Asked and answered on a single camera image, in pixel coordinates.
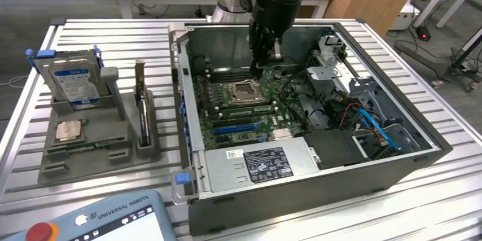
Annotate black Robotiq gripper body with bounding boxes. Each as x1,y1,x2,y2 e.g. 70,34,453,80
251,0,304,32

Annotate green RAM stick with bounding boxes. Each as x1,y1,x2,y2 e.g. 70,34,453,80
49,136,127,154
221,104,274,119

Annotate silver metal disk bay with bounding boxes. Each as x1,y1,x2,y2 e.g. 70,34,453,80
304,50,354,103

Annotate CPU socket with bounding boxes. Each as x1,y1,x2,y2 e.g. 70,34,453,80
225,78,265,105

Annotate black cooling fan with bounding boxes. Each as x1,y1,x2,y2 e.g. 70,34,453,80
325,98,358,129

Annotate green motherboard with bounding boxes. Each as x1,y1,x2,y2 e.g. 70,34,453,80
191,67,306,151

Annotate small silver heat sink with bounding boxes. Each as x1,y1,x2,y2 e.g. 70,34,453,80
272,128,297,141

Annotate blue expansion slot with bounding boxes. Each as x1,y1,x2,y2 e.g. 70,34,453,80
214,124,255,136

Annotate white floor unit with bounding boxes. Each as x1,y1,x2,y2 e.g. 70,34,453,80
389,3,421,32

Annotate black wheeled stand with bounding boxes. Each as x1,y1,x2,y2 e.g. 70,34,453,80
393,28,482,93

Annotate black plastic shroud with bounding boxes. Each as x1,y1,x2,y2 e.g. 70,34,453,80
304,129,369,171

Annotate black device with red light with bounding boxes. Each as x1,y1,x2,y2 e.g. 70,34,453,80
414,26,433,42

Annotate graphics card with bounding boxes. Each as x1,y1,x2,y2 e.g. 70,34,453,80
134,59,151,150

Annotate grey-blue disk bay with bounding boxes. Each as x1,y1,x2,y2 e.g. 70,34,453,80
349,77,434,160

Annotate silver power supply unit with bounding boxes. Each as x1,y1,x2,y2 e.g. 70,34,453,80
203,136,324,194

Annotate grey parts rack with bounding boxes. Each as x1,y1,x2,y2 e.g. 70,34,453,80
37,65,163,187

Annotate hard disk in blue caddy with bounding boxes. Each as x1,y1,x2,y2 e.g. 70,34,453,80
24,45,111,111

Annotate black open PC case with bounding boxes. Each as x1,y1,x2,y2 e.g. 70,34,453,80
167,21,454,238

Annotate silver CPU chip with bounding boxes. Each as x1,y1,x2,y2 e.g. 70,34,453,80
55,119,87,142

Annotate blue-grey teach pendant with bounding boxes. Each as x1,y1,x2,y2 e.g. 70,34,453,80
0,190,178,241

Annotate red emergency stop button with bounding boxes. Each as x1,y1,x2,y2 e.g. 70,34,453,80
26,222,61,241

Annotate blue SATA wire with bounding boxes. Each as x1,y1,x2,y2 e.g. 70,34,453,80
356,107,402,151

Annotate red wire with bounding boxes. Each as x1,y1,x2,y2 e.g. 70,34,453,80
338,102,386,143

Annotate white cable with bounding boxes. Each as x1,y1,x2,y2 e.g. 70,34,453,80
0,76,30,87

